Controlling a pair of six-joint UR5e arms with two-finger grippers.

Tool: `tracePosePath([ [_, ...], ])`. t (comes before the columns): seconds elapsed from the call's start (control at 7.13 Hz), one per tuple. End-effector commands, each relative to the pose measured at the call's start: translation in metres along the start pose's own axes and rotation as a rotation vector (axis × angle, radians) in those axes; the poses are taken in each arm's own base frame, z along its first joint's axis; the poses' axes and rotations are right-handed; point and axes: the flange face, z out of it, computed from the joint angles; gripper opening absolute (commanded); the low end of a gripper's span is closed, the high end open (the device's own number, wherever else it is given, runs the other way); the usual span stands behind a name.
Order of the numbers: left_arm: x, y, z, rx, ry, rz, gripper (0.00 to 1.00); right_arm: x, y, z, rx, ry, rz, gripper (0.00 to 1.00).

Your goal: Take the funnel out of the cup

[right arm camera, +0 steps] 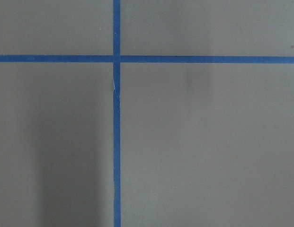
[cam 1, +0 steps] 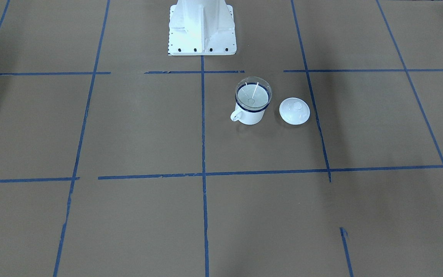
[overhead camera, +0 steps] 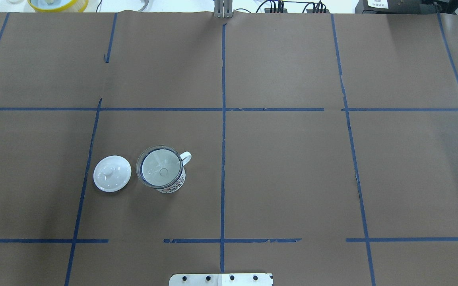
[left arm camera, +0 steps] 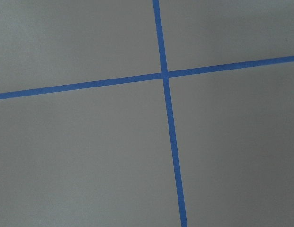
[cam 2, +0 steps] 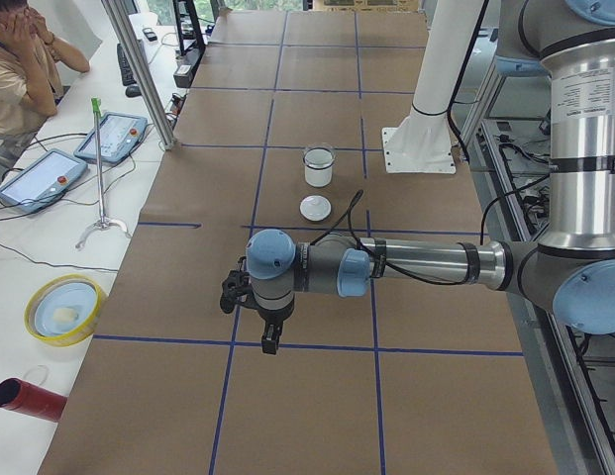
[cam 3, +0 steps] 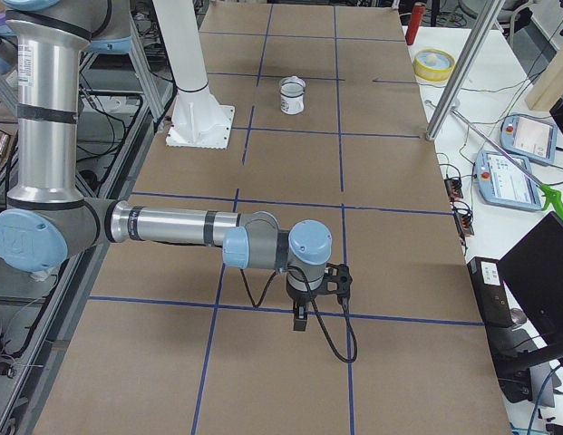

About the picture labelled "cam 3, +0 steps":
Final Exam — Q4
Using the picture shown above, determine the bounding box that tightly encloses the black monitor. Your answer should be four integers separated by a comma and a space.
495, 212, 563, 378

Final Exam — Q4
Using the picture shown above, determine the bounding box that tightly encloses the white enamel cup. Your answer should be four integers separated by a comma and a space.
279, 76, 306, 115

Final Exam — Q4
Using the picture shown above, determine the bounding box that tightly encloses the teach pendant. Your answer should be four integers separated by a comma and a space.
500, 113, 558, 166
475, 150, 542, 211

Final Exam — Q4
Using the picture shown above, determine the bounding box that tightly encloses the black computer box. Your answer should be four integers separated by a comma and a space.
467, 256, 513, 328

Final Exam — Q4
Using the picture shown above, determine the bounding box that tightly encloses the lower black orange connector block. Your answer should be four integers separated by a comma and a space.
451, 199, 474, 237

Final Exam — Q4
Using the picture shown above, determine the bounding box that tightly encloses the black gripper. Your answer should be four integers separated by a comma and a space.
293, 263, 353, 332

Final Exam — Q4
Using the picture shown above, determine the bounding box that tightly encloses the white column base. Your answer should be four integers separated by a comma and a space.
153, 0, 235, 150

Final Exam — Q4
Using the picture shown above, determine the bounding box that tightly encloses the upper teach pendant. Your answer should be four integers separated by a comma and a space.
500, 113, 558, 166

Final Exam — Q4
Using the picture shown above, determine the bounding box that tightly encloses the lower teach pendant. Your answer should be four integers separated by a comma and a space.
475, 150, 542, 211

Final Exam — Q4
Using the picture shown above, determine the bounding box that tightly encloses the green handled grabber tool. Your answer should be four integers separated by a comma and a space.
450, 106, 563, 220

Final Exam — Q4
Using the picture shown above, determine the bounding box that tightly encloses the red cylinder bottle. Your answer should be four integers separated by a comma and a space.
405, 2, 426, 46

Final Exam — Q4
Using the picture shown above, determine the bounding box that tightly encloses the aluminium frame post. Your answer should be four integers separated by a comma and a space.
425, 0, 504, 141

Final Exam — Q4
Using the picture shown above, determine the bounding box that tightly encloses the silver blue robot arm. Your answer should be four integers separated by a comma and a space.
0, 1, 352, 331

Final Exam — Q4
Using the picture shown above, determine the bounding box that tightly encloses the upper black orange connector block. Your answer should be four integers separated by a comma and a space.
443, 164, 463, 200

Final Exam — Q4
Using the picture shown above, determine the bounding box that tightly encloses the black orange connector block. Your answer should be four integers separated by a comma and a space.
451, 199, 474, 237
443, 164, 463, 200

